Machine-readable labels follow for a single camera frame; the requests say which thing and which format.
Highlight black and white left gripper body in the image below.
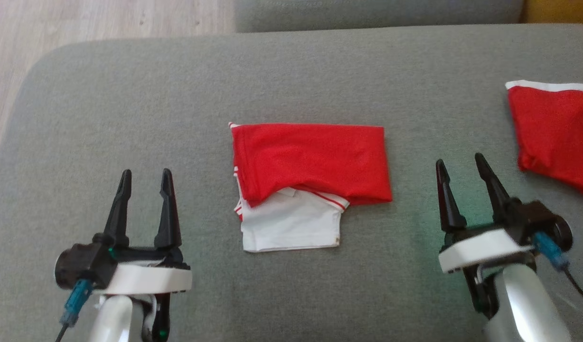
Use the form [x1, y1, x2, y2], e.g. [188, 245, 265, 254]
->
[92, 232, 194, 296]

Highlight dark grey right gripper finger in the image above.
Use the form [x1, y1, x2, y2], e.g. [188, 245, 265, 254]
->
[474, 152, 514, 225]
[435, 159, 468, 234]

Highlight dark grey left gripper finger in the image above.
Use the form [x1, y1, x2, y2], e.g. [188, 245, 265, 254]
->
[153, 168, 183, 250]
[103, 169, 133, 248]

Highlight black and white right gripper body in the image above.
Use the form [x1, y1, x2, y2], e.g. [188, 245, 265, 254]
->
[437, 221, 535, 275]

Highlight red shorts with white band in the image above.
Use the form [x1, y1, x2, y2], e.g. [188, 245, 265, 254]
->
[505, 79, 583, 198]

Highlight red and white sports jersey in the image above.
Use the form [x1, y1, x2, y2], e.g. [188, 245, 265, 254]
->
[228, 122, 394, 254]

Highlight yellow sofa backrest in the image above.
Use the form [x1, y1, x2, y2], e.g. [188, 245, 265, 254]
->
[521, 0, 583, 25]

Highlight grey sofa seat cushion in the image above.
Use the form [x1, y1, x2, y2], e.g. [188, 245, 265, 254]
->
[234, 0, 526, 34]

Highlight right cable with blue connector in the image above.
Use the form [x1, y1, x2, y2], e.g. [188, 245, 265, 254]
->
[532, 232, 583, 333]

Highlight cable with blue connector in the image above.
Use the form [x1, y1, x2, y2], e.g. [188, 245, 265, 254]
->
[532, 232, 583, 333]
[54, 278, 94, 342]

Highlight left cable with blue connector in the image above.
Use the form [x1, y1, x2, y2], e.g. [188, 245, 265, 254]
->
[54, 278, 94, 342]

